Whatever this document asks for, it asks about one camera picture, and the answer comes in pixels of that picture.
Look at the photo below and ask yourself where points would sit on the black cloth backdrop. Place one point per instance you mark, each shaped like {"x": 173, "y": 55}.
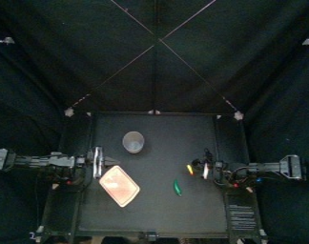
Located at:
{"x": 77, "y": 63}

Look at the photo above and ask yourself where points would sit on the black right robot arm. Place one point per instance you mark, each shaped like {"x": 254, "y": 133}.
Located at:
{"x": 268, "y": 168}

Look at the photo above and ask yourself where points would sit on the grey bowl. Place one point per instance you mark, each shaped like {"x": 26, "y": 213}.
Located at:
{"x": 133, "y": 142}

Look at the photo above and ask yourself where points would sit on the silver middle bracket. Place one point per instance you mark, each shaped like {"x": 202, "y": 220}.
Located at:
{"x": 154, "y": 111}

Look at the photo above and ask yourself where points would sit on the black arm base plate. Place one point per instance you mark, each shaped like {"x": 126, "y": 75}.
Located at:
{"x": 62, "y": 209}

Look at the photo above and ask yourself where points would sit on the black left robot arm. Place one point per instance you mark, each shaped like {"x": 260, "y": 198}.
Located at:
{"x": 38, "y": 161}

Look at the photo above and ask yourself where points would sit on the pink translucent rectangular lid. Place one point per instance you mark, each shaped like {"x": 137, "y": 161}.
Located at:
{"x": 118, "y": 186}

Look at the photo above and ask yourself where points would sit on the black base plate white label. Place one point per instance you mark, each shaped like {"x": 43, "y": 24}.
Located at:
{"x": 242, "y": 213}

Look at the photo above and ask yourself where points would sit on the silver corner bracket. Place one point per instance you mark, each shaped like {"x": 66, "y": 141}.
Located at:
{"x": 69, "y": 111}
{"x": 238, "y": 115}

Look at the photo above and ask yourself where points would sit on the green toy chili pepper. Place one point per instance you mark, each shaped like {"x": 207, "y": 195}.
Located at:
{"x": 177, "y": 188}

